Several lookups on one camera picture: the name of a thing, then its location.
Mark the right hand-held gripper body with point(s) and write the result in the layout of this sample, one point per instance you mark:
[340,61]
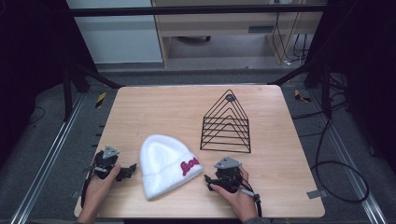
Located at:
[229,174]

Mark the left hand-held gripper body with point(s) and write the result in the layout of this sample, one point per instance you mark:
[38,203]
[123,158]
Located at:
[106,161]

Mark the white knit beanie hat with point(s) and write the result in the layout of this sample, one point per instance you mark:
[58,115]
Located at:
[163,165]

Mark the person's left hand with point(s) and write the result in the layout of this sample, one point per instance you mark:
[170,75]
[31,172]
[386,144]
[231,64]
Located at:
[98,191]

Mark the person's right hand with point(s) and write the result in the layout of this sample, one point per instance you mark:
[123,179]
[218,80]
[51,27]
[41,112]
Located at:
[241,203]

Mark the grey tape piece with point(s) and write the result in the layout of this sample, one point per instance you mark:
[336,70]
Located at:
[317,194]
[75,194]

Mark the yellow black striped tape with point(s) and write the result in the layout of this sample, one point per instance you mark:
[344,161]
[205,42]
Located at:
[300,97]
[100,100]

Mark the white cabinet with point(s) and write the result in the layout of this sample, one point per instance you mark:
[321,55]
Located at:
[118,34]

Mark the black curtain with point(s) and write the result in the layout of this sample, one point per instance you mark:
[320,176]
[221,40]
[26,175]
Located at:
[31,53]
[361,62]

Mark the light wooden desk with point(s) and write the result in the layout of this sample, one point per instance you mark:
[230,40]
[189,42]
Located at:
[218,23]

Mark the aluminium floor rail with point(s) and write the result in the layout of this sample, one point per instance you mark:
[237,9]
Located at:
[46,158]
[355,177]

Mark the black metal frame strut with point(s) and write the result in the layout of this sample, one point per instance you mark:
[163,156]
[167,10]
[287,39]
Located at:
[311,70]
[93,76]

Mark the black horizontal frame bar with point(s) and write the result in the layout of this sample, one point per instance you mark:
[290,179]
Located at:
[186,10]

